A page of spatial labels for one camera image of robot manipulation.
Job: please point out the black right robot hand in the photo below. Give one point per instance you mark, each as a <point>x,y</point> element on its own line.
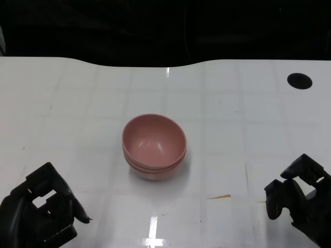
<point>315,214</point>

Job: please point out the black round table grommet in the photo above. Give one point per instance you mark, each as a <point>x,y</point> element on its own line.
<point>299,81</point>

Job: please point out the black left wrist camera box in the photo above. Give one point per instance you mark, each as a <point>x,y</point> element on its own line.
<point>59,236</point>

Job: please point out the small orange sliver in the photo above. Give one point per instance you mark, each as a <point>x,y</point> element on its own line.
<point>219,197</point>

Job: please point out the pink plastic bowl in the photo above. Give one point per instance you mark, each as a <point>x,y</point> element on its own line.
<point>155,177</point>
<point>155,168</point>
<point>152,139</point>

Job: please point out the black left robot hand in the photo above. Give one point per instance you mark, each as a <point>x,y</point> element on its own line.
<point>18,217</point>

